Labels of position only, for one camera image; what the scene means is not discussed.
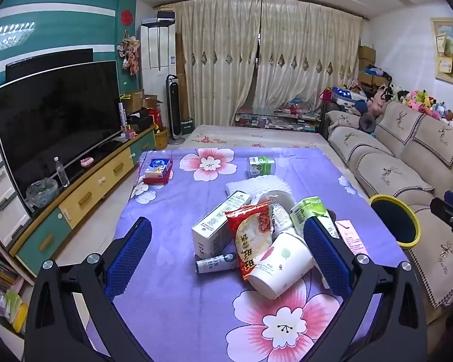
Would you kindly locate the beige patterned curtain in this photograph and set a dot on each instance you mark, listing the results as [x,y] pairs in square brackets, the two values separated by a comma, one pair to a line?
[309,52]
[215,64]

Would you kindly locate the blue starred bag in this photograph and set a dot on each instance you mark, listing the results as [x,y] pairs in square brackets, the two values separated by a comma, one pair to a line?
[347,94]

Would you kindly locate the red round wall decoration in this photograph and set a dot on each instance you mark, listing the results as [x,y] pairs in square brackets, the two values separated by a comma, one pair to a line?
[126,17]

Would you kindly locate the yellow green TV cabinet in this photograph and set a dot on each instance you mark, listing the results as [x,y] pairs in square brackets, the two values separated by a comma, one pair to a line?
[94,186]

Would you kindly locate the pink paper slip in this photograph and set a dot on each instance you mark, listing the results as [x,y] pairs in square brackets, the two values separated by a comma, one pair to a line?
[353,239]

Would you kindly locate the long white box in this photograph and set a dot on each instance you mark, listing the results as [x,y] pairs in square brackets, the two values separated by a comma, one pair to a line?
[211,230]

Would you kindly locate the white plastic bag packet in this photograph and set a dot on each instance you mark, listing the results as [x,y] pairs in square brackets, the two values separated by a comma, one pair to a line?
[283,213]

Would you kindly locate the stack of cardboard boxes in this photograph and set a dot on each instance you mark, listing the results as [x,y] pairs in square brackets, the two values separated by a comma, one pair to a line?
[368,64]

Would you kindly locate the clear plastic bag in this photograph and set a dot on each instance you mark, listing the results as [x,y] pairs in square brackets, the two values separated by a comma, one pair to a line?
[41,194]

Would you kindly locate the pile of plush toys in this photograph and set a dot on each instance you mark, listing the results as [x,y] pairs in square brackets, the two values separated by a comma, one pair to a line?
[419,100]

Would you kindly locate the small green box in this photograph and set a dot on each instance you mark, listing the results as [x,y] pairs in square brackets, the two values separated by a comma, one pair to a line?
[187,125]

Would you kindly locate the small grey tube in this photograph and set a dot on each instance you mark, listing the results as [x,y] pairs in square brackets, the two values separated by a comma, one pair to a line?
[215,263]

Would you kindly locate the black tower fan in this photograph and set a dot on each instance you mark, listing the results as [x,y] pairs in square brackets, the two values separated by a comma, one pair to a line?
[172,105]

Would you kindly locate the large black curved television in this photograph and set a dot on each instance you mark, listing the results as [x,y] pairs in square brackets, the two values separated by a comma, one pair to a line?
[56,120]

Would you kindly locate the white foam net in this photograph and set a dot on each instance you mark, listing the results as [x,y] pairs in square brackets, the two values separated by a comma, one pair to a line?
[249,188]

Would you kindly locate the red blue book box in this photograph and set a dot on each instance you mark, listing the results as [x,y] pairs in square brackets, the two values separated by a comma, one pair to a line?
[158,166]

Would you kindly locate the small black television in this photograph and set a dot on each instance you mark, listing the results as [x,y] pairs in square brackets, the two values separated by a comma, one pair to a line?
[41,64]

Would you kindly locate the small pink toy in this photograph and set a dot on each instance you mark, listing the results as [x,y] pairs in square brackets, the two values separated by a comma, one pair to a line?
[86,162]

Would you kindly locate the purple floral tablecloth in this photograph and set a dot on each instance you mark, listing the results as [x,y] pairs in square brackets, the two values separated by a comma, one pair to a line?
[166,226]

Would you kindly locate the white standing air conditioner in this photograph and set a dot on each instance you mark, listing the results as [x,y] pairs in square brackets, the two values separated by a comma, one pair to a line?
[156,52]

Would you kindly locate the yellow rimmed trash bin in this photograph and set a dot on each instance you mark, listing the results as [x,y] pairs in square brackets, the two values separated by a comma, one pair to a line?
[394,218]

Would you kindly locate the white paper cup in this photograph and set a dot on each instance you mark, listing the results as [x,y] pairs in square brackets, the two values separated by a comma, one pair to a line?
[279,267]

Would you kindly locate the flower wall hanging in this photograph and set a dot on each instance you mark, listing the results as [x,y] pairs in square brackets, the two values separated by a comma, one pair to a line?
[130,52]

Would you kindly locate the grey neck pillow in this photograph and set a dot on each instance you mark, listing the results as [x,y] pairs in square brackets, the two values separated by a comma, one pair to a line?
[367,121]

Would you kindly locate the brown cardboard box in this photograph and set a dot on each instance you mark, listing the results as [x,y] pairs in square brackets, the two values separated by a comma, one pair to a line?
[141,100]

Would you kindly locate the beige sofa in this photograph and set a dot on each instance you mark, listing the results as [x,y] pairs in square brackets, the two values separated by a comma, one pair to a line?
[400,151]

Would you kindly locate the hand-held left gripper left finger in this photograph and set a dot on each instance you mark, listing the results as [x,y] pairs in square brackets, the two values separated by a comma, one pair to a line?
[130,256]

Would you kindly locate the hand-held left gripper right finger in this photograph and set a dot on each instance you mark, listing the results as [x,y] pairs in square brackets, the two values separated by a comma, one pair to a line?
[326,256]

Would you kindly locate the large pink plush toy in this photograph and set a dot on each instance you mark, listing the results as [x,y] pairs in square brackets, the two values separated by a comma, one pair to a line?
[377,101]

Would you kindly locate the clear water bottle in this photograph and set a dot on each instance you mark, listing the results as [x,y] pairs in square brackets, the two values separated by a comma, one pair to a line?
[62,175]

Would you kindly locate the red snack packet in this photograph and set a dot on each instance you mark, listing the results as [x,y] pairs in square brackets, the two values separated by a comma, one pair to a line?
[249,241]

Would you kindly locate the green white can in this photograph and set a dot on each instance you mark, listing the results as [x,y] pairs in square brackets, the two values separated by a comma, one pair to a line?
[309,211]

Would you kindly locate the green white carton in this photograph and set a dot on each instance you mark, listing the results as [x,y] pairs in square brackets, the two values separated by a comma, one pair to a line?
[262,166]

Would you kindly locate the shelf of books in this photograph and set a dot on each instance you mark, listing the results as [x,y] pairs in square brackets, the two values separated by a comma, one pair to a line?
[3,290]

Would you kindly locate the white plastic drawer unit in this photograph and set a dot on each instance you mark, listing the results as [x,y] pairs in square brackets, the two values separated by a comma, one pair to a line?
[0,196]

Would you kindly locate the glass coffee table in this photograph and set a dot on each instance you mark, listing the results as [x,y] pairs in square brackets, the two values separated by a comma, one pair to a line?
[275,120]

